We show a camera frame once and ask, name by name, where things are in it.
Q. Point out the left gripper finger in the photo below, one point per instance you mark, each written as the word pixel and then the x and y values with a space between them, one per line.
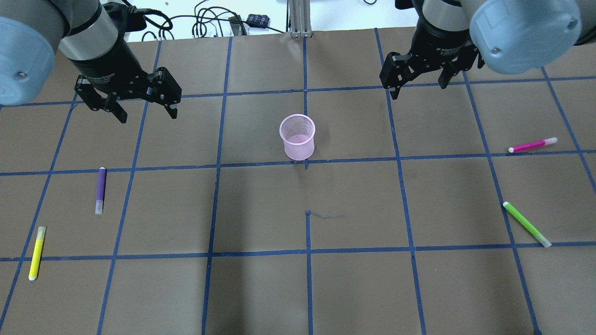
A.
pixel 94 101
pixel 164 90

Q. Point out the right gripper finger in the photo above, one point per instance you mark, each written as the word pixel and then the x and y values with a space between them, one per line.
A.
pixel 463 62
pixel 395 73

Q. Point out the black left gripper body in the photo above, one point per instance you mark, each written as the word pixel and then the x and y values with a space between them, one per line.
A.
pixel 108 66

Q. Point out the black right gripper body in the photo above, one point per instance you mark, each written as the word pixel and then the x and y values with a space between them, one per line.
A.
pixel 441 38

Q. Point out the pink pen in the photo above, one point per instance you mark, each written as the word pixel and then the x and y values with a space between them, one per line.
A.
pixel 532 145

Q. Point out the purple pen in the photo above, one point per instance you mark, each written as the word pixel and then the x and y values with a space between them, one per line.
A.
pixel 100 190

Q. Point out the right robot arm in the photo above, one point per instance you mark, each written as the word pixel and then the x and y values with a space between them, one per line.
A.
pixel 508 36

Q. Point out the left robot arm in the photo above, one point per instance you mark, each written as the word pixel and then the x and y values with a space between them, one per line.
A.
pixel 89 34

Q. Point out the pink mesh cup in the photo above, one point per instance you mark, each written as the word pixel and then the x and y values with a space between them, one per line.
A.
pixel 297 133

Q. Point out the black power adapter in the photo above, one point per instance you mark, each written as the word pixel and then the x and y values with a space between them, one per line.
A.
pixel 258 20

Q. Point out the yellow pen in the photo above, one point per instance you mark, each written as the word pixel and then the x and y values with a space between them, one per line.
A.
pixel 37 254

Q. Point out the green pen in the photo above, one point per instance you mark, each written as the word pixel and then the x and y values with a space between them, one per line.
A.
pixel 524 222

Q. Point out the aluminium frame post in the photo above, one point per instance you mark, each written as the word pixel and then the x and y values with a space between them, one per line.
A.
pixel 299 18

